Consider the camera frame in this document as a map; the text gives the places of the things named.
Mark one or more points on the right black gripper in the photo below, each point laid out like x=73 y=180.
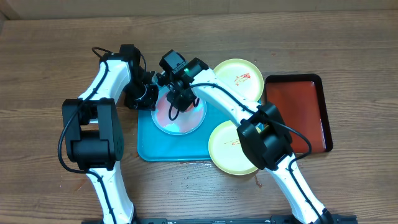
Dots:
x=178 y=103

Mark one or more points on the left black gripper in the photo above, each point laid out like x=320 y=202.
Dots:
x=150 y=104

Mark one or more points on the light blue plate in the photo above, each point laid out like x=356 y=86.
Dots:
x=185 y=122

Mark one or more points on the green rimmed plate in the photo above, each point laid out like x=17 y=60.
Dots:
x=226 y=152
x=242 y=76

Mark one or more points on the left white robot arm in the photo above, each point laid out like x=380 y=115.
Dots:
x=92 y=141

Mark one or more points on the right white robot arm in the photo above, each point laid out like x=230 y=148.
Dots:
x=264 y=137

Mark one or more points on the teal plastic tray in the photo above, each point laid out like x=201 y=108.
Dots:
x=155 y=145

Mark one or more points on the black red rectangular tray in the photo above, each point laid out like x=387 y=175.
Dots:
x=301 y=102

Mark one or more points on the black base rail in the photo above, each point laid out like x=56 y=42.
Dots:
x=275 y=219

